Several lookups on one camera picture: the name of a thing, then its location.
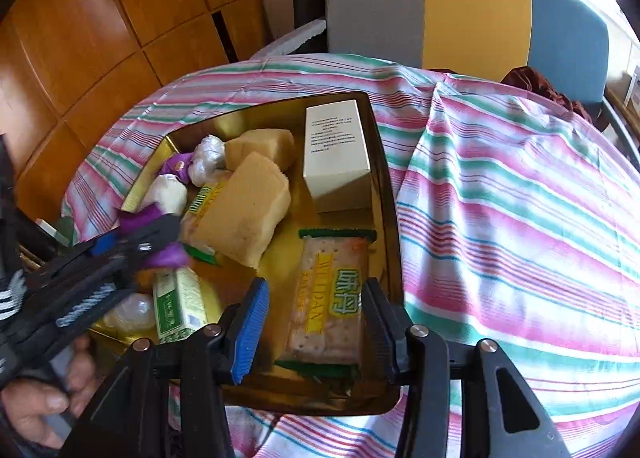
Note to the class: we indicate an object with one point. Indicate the gold tin box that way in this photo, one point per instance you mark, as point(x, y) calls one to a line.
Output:
point(385, 238)

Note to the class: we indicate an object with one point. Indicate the white foam piece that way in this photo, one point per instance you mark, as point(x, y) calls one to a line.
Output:
point(290, 40)

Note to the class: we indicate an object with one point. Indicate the person's left hand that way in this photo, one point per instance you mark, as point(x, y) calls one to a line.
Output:
point(40, 403)

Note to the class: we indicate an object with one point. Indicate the beige towel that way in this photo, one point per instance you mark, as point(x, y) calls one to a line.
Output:
point(167, 195)

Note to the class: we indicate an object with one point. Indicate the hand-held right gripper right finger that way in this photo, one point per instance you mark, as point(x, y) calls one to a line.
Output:
point(382, 333)

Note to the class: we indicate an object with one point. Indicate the dark red cloth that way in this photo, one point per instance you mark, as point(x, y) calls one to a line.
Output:
point(545, 90)

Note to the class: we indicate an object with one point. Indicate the purple snack packet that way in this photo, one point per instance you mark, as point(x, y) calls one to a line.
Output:
point(170, 258)
point(175, 167)

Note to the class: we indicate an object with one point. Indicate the grey yellow blue chair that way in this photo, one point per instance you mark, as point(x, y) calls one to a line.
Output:
point(475, 12)

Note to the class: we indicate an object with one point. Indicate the small white plastic bundle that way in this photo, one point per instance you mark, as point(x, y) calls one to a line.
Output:
point(207, 160)

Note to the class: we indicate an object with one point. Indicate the cracker packet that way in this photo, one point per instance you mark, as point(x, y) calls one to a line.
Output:
point(197, 218)
point(330, 298)

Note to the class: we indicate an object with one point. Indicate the wooden wardrobe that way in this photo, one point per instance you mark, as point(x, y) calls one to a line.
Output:
point(100, 37)

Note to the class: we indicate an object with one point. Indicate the green glass side table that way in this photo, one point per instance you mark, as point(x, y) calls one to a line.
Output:
point(60, 235)

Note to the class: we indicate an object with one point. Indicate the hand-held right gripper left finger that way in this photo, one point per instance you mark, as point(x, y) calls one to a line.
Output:
point(250, 333)

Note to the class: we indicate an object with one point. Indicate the striped tablecloth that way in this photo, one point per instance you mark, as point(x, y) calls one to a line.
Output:
point(500, 238)

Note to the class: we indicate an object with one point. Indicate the green carton box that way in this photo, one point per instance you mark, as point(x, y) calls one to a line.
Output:
point(180, 305)

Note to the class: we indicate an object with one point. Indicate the yellow sponge block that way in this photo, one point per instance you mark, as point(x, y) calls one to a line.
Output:
point(242, 218)
point(260, 147)

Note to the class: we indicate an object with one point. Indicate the white carton box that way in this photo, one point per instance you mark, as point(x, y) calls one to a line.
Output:
point(335, 157)

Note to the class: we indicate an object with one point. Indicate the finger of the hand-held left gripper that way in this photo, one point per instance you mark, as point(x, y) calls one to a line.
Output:
point(90, 288)
point(145, 238)

